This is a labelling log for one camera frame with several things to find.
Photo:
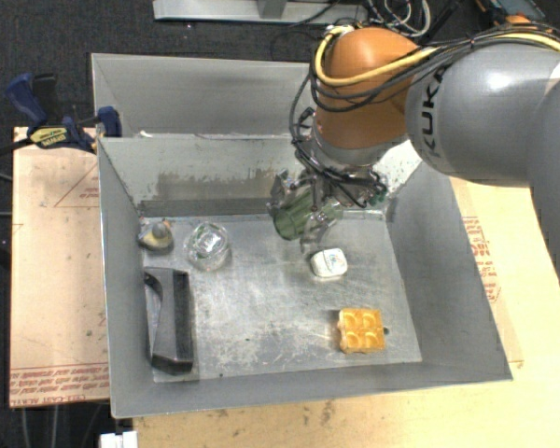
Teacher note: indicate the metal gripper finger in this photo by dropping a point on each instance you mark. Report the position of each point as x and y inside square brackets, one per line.
[318, 231]
[278, 194]

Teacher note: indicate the green translucent cup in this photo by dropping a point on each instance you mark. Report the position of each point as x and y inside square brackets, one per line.
[293, 219]

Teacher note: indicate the small white box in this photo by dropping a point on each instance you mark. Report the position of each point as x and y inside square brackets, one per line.
[329, 263]

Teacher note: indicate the grey metal bin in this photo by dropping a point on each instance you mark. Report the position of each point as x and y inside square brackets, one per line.
[270, 325]

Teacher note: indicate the orange studded toy block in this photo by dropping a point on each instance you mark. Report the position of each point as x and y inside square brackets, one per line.
[360, 330]

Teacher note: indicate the grey and yellow toy duck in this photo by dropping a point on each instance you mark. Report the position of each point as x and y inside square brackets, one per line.
[156, 237]

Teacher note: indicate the black folded flat object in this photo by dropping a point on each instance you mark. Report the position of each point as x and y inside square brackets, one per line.
[179, 325]

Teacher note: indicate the brown cardboard board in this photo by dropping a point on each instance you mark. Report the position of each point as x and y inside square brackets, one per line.
[51, 250]

